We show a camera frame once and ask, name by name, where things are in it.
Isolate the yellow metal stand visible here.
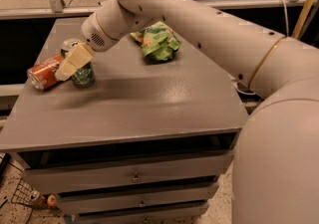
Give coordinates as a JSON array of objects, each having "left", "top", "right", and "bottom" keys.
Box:
[{"left": 292, "top": 0, "right": 317, "bottom": 39}]

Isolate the green soda can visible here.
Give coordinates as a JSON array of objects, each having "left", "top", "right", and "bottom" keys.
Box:
[{"left": 61, "top": 38, "right": 95, "bottom": 88}]

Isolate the middle grey drawer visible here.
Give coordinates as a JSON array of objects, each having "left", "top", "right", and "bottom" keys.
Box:
[{"left": 58, "top": 182, "right": 219, "bottom": 214}]

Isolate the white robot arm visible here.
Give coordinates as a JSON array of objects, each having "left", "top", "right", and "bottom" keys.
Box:
[{"left": 81, "top": 0, "right": 319, "bottom": 224}]

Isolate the green chip bag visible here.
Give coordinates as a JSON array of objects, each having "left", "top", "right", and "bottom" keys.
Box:
[{"left": 131, "top": 21, "right": 181, "bottom": 62}]

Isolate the top grey drawer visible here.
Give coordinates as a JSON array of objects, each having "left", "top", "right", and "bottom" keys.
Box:
[{"left": 23, "top": 150, "right": 234, "bottom": 194}]

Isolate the grey drawer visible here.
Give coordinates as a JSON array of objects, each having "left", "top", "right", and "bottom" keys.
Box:
[
  {"left": 78, "top": 201, "right": 208, "bottom": 224},
  {"left": 58, "top": 182, "right": 219, "bottom": 214},
  {"left": 23, "top": 150, "right": 234, "bottom": 194}
]

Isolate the bottom grey drawer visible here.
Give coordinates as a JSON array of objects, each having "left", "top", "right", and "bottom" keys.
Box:
[{"left": 78, "top": 201, "right": 208, "bottom": 224}]

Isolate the orange fruit on floor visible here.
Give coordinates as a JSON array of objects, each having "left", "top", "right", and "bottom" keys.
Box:
[{"left": 47, "top": 194, "right": 57, "bottom": 207}]

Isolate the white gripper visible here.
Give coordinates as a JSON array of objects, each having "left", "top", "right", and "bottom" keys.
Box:
[{"left": 55, "top": 13, "right": 118, "bottom": 81}]

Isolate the black wire basket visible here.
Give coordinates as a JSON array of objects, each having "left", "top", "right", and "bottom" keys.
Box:
[{"left": 11, "top": 179, "right": 33, "bottom": 207}]

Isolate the red coke can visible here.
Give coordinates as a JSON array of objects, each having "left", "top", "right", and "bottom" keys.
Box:
[{"left": 27, "top": 54, "right": 64, "bottom": 90}]

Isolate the can in wire basket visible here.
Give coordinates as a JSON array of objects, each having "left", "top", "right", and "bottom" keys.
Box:
[{"left": 29, "top": 190, "right": 45, "bottom": 206}]

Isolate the grey drawer cabinet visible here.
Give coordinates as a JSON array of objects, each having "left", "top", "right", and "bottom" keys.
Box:
[{"left": 0, "top": 11, "right": 250, "bottom": 224}]

